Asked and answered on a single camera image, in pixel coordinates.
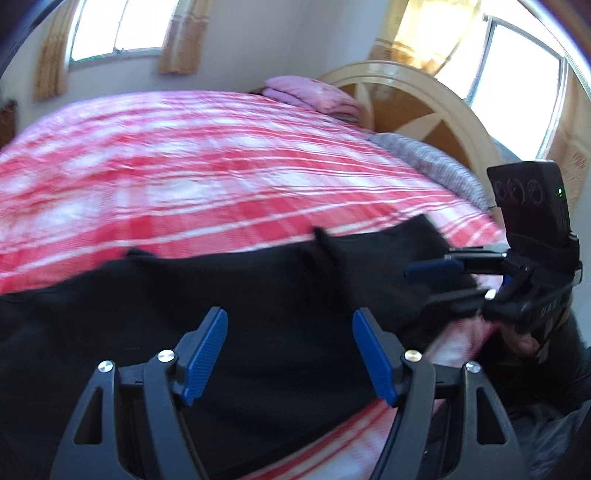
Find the black pants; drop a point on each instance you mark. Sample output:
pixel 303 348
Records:
pixel 277 300

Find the person's right forearm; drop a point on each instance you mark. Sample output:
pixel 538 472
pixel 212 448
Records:
pixel 570 364

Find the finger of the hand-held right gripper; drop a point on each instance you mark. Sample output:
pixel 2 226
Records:
pixel 457 297
pixel 434 269

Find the sliding window with grey frame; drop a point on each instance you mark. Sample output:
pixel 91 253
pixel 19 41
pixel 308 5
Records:
pixel 120 27

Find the bed with red plaid sheet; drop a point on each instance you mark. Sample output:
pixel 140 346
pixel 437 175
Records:
pixel 184 161

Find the large bedside window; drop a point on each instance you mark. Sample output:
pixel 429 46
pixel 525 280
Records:
pixel 512 83

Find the person's right hand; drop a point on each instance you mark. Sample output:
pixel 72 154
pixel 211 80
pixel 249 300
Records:
pixel 526 344

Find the person's grey clothing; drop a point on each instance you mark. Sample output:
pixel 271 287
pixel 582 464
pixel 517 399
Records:
pixel 554 438

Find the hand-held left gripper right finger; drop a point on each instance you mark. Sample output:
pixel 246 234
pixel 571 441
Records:
pixel 376 360

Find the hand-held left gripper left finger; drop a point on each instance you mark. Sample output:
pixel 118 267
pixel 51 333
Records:
pixel 203 355

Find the beige patterned curtain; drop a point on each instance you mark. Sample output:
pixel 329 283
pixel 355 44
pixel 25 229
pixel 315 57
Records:
pixel 182 41
pixel 53 60

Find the cream and wood headboard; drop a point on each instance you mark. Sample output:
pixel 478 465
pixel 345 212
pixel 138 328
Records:
pixel 415 101

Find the folded pink blanket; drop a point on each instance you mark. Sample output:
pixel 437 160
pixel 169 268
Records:
pixel 314 94

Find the yellow sunlit curtain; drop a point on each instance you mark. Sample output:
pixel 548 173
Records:
pixel 425 32
pixel 575 152

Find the striped pillow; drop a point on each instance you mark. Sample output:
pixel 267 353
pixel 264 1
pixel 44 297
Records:
pixel 429 161

